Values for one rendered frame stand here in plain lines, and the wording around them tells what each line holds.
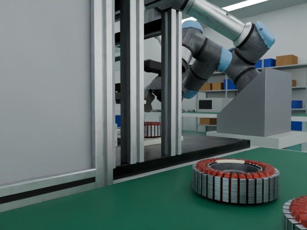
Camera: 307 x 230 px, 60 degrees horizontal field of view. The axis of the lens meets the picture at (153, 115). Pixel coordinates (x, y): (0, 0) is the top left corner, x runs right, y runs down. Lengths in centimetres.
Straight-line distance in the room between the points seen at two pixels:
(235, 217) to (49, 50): 30
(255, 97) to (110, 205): 85
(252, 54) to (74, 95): 96
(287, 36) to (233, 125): 665
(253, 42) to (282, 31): 659
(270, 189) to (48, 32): 33
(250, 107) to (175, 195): 78
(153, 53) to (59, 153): 798
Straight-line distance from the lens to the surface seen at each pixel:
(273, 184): 36
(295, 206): 25
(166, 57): 53
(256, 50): 123
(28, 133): 36
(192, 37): 85
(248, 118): 111
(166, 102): 52
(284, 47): 768
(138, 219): 29
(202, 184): 35
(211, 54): 87
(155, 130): 69
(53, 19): 38
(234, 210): 33
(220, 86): 775
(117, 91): 65
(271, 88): 113
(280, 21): 787
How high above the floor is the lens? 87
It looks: 2 degrees down
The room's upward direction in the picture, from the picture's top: straight up
